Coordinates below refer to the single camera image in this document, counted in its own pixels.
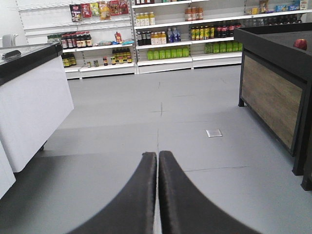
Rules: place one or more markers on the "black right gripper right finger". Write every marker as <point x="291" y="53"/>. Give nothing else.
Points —
<point x="184" y="209"/>

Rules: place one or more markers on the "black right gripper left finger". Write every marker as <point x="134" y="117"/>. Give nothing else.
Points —
<point x="132" y="210"/>

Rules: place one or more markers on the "silver floor plate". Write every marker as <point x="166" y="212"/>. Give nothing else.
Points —
<point x="214" y="133"/>

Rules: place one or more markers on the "white chest freezer near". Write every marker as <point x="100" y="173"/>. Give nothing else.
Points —
<point x="7" y="178"/>

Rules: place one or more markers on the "white chest freezer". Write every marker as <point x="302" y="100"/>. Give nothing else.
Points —
<point x="34" y="99"/>
<point x="7" y="178"/>

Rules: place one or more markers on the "white chest freezer far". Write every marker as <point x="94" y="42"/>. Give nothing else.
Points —
<point x="34" y="99"/>

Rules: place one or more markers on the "black wooden produce stand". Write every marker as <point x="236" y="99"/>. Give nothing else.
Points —
<point x="276" y="84"/>

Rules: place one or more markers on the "white store shelving unit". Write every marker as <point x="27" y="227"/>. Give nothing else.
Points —
<point x="113" y="37"/>

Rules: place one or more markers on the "red apple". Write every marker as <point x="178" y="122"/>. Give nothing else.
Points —
<point x="300" y="44"/>

